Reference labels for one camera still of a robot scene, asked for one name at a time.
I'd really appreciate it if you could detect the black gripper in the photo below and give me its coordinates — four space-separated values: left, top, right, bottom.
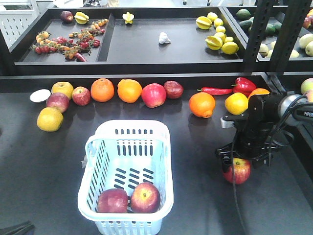
215 94 293 173

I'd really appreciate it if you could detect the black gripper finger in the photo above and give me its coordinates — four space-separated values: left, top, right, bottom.
0 221 35 235

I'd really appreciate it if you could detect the red apple front bottom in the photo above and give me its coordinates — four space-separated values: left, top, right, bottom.
97 188 128 213

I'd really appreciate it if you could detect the light blue plastic basket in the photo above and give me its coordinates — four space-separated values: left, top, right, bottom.
78 120 174 235

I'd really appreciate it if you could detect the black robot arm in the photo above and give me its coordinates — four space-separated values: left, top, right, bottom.
216 94 313 172

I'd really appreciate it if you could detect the yellow lemon near arm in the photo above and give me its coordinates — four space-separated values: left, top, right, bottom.
37 107 64 132

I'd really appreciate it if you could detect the yellow orange fruit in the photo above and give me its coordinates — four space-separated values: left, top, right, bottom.
224 93 248 115

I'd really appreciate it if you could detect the red bell pepper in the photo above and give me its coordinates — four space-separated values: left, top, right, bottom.
232 77 257 97

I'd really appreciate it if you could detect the red chili pepper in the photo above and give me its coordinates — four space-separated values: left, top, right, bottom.
197 87 233 95

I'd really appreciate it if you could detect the pale peach fruit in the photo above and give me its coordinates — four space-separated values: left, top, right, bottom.
303 89 313 97
300 78 313 94

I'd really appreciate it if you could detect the dark red apple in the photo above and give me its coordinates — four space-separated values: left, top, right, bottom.
164 80 184 99

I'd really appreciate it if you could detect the black wooden produce stand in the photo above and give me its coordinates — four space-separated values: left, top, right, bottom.
0 7 313 235

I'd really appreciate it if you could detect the red apple in row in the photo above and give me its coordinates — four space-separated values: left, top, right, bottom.
141 83 166 108

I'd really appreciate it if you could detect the large yellow lemon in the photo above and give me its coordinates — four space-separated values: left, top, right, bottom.
221 42 239 55

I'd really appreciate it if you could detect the star fruit right lower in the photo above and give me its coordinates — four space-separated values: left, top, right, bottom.
205 36 223 50

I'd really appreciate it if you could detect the dull red apple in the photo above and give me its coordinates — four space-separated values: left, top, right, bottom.
46 93 69 113

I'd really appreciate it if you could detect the white round dish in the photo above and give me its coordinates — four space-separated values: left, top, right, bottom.
30 89 51 103

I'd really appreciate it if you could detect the star fruit right upper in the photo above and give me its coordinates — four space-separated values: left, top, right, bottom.
196 16 212 30

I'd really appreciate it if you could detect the white garlic bulb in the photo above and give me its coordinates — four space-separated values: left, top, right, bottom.
158 32 171 45

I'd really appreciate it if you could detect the small red apple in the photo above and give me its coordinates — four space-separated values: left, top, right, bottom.
72 86 91 106

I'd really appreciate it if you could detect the yellow green apple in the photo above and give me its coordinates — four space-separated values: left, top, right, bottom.
51 81 74 100

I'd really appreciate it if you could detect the yellow star fruit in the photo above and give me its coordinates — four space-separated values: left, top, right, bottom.
122 12 134 24

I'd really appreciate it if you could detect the cherry tomato vine cluster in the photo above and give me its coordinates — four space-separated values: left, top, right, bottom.
29 19 109 62

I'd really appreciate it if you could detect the star fruit top left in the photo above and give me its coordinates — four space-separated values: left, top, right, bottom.
74 11 89 24

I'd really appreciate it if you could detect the dark purple fruit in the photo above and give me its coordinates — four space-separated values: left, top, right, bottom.
60 10 73 24

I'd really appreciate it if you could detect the wrist camera with plate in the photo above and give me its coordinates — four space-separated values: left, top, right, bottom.
220 113 249 129

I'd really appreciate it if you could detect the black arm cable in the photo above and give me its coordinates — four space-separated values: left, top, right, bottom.
229 97 313 235

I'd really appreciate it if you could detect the black upright rack post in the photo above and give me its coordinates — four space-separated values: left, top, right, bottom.
242 0 275 72

